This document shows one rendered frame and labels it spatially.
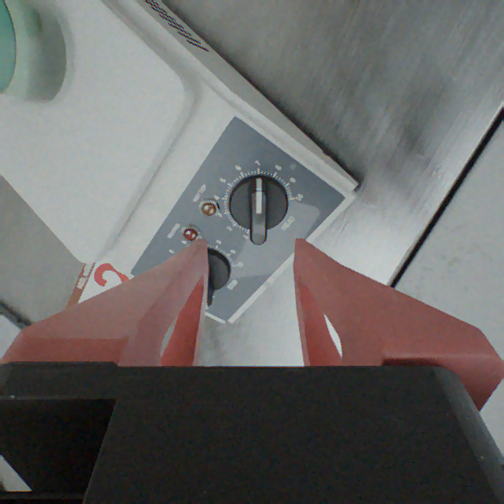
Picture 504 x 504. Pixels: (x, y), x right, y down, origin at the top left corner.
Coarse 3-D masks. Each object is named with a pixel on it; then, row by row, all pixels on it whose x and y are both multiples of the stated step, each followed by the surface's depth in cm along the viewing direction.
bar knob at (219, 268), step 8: (208, 256) 21; (216, 256) 21; (216, 264) 21; (224, 264) 21; (216, 272) 21; (224, 272) 21; (208, 280) 20; (216, 280) 22; (224, 280) 22; (208, 288) 20; (216, 288) 22; (208, 296) 21; (208, 304) 21
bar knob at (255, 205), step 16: (256, 176) 18; (240, 192) 18; (256, 192) 17; (272, 192) 18; (240, 208) 19; (256, 208) 17; (272, 208) 19; (240, 224) 19; (256, 224) 18; (272, 224) 19; (256, 240) 18
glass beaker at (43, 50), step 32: (0, 0) 14; (32, 0) 15; (0, 32) 13; (32, 32) 15; (64, 32) 16; (0, 64) 14; (32, 64) 15; (64, 64) 16; (0, 96) 15; (32, 96) 16; (64, 96) 17
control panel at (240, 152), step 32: (224, 160) 18; (256, 160) 18; (288, 160) 18; (192, 192) 19; (224, 192) 19; (288, 192) 19; (320, 192) 19; (192, 224) 20; (224, 224) 20; (288, 224) 20; (320, 224) 20; (160, 256) 21; (224, 256) 21; (256, 256) 21; (288, 256) 21; (224, 288) 22; (256, 288) 22; (224, 320) 24
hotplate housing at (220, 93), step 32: (128, 0) 17; (160, 32) 17; (192, 32) 21; (192, 64) 17; (224, 64) 20; (224, 96) 16; (256, 96) 19; (192, 128) 17; (224, 128) 17; (256, 128) 17; (288, 128) 19; (192, 160) 18; (320, 160) 18; (160, 192) 19; (352, 192) 20; (128, 224) 20; (160, 224) 20; (128, 256) 21
